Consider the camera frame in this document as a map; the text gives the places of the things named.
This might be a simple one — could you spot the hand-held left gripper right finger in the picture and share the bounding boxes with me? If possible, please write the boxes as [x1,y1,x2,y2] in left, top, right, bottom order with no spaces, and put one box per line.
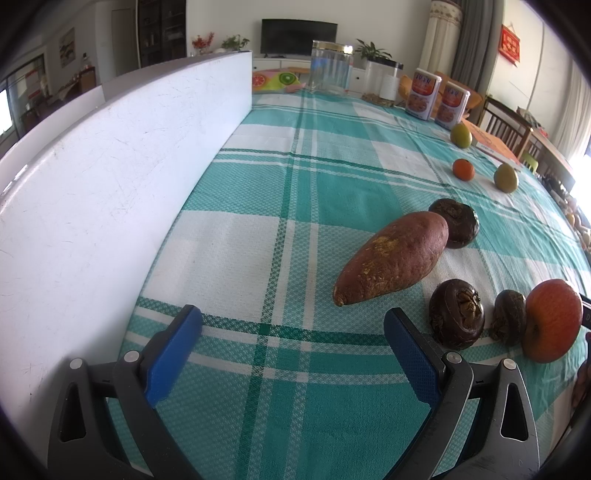
[384,308,541,480]

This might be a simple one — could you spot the glass jar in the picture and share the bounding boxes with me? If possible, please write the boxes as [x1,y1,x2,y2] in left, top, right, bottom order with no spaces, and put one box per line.
[308,41,355,95]

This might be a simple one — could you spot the red flowers in vase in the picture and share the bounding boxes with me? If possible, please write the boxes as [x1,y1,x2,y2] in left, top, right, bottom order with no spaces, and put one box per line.
[191,32,215,56]

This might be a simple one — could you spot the clear canister with black lid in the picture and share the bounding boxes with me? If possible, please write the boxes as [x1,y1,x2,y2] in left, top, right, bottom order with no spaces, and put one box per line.
[362,59,404,108]

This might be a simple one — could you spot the white cardboard box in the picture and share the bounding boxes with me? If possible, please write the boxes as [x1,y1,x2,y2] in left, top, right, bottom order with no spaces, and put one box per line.
[0,50,254,467]

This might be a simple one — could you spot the red wall hanging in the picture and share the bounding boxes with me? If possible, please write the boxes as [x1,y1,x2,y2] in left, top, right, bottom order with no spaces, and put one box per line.
[499,24,522,65]

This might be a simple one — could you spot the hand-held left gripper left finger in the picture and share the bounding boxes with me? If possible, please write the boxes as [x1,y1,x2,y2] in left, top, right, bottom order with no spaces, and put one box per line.
[46,304,204,480]

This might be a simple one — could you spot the grey curtain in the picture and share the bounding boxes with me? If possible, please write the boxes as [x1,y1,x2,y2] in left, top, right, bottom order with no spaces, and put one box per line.
[450,0,502,95]

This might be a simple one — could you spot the framed wall picture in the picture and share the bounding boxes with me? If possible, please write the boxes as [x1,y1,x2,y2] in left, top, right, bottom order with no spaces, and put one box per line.
[59,28,76,63]

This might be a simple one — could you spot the dark water chestnut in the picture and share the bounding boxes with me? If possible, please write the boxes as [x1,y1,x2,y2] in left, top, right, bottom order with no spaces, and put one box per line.
[428,279,485,350]
[489,289,528,347]
[428,198,480,250]

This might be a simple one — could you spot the black television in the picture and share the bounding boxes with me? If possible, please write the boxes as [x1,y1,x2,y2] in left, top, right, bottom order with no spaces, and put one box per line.
[261,18,338,56]

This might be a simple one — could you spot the tangerine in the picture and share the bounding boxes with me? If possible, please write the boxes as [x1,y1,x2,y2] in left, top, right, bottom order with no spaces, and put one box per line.
[452,158,476,182]

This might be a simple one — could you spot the wooden chair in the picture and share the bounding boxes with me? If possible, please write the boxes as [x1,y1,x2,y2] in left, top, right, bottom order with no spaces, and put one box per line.
[478,97,534,160]

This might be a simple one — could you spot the orange book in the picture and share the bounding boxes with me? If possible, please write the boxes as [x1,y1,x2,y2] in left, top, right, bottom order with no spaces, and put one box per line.
[462,117,522,171]

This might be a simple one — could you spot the dark glass cabinet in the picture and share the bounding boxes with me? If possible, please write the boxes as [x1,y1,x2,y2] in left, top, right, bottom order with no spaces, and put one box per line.
[137,0,188,70]

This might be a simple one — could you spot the red apple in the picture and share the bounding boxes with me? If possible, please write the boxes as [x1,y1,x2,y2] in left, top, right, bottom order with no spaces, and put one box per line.
[523,279,584,364]

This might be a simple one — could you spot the sweet potato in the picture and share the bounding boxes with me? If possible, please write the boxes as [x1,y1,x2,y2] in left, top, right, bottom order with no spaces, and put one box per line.
[333,211,450,306]

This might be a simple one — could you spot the person's right hand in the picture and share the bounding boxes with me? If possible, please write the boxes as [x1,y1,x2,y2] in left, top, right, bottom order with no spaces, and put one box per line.
[571,360,591,411]

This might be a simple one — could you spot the green citrus fruit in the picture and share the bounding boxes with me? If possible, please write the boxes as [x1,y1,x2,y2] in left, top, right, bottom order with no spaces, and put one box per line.
[493,163,519,193]
[450,122,473,149]

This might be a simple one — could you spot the teal checked tablecloth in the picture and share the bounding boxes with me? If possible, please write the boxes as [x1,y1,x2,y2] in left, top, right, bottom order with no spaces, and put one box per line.
[108,88,587,480]

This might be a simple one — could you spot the white patterned curtain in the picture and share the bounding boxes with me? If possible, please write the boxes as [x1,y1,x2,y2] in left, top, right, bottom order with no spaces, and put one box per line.
[419,0,465,79]

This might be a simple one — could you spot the fruit print cushion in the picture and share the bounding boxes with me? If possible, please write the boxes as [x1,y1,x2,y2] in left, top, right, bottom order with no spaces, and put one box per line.
[252,68,305,94]

